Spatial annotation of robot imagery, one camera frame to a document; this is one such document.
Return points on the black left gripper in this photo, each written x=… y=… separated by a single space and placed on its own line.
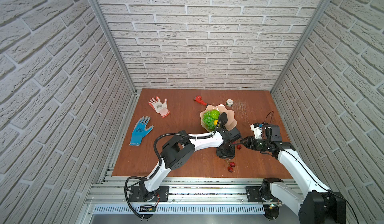
x=226 y=156

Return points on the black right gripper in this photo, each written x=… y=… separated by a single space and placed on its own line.
x=250 y=141

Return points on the green grape bunch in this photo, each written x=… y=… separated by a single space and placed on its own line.
x=208 y=121

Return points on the dark fake avocado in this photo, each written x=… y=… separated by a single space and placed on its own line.
x=223 y=119

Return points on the green bumpy fake fruit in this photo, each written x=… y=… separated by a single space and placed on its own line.
x=214 y=114

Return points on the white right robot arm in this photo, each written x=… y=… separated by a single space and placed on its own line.
x=316 y=204

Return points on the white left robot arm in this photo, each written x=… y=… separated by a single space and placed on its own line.
x=175 y=149

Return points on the pink wavy fruit bowl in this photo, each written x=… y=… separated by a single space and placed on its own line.
x=221 y=108

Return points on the white tape roll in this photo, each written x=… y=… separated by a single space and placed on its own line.
x=229 y=102

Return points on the red hand tool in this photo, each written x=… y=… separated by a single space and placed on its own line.
x=199 y=100

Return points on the red white work glove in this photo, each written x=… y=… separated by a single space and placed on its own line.
x=159 y=107

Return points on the blue work glove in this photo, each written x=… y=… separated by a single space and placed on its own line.
x=140 y=131

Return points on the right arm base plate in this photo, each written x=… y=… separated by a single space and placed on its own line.
x=256 y=195

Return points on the aluminium rail frame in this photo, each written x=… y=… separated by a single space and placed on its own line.
x=189 y=193

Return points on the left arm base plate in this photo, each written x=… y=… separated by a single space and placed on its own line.
x=140 y=194

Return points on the silver corner frame post right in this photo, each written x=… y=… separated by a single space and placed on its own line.
x=301 y=42

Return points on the silver corner frame post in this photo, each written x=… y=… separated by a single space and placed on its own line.
x=95 y=5
x=301 y=42

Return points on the silver corner frame post left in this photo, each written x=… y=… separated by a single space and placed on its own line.
x=95 y=5

